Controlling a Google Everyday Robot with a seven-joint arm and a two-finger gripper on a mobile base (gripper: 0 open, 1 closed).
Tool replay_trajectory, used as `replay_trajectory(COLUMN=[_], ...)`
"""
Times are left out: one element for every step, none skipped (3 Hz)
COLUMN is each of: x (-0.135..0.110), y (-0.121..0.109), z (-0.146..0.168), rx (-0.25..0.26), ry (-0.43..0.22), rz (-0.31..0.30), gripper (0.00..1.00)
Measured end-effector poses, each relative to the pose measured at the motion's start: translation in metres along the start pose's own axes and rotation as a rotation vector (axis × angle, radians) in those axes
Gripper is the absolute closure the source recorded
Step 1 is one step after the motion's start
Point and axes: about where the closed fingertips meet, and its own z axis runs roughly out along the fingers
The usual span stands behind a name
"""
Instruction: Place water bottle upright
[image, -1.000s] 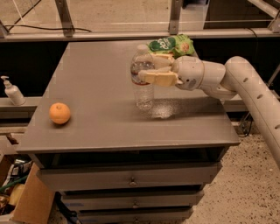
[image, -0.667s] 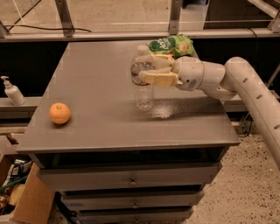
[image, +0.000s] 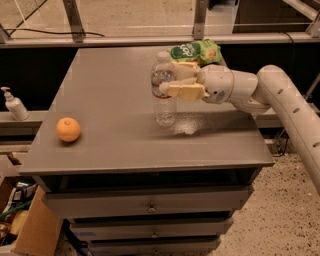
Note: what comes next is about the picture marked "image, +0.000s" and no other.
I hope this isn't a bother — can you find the grey drawer cabinet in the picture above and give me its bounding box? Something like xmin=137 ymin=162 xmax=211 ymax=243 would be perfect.
xmin=22 ymin=47 xmax=272 ymax=256

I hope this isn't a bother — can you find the orange fruit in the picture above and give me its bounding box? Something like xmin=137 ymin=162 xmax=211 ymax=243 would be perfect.
xmin=56 ymin=117 xmax=81 ymax=142

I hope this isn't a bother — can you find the clear plastic water bottle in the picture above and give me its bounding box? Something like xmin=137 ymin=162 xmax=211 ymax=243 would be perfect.
xmin=151 ymin=51 xmax=176 ymax=127

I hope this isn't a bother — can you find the brown cardboard box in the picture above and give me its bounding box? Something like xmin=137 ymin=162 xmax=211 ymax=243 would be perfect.
xmin=0 ymin=187 xmax=62 ymax=256

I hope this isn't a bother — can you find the black cable on floor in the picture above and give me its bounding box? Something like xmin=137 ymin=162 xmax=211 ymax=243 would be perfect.
xmin=4 ymin=27 xmax=106 ymax=38

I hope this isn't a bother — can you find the black cable near arm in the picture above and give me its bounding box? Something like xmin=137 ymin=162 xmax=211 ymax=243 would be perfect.
xmin=271 ymin=129 xmax=291 ymax=158

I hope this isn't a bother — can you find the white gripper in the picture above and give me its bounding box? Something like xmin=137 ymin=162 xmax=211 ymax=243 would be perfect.
xmin=159 ymin=62 xmax=233 ymax=104

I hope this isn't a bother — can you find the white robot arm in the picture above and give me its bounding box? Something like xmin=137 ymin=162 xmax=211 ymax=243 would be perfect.
xmin=159 ymin=62 xmax=320 ymax=193

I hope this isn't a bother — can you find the white pump dispenser bottle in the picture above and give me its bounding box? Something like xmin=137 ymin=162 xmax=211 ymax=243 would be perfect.
xmin=1 ymin=87 xmax=29 ymax=121

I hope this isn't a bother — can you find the metal frame railing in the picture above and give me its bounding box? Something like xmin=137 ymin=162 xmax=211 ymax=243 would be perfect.
xmin=0 ymin=0 xmax=320 ymax=48

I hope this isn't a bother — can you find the green snack bag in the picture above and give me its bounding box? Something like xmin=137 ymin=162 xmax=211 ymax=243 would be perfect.
xmin=169 ymin=39 xmax=222 ymax=67

